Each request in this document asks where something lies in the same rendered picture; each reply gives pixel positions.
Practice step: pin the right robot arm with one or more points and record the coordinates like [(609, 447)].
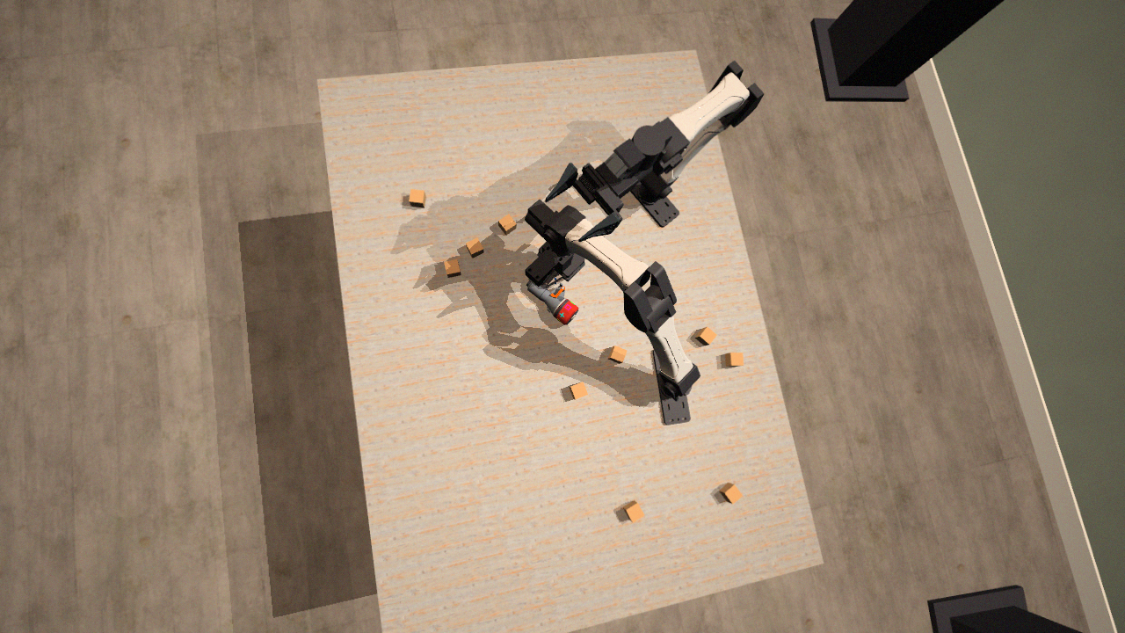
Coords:
[(645, 169)]

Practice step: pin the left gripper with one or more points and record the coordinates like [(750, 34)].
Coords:
[(577, 263)]

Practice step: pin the dark grey hose nozzle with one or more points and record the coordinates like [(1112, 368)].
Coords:
[(561, 308)]

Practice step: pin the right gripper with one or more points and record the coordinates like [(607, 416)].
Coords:
[(592, 187)]

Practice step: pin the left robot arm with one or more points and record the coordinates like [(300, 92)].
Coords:
[(650, 311)]

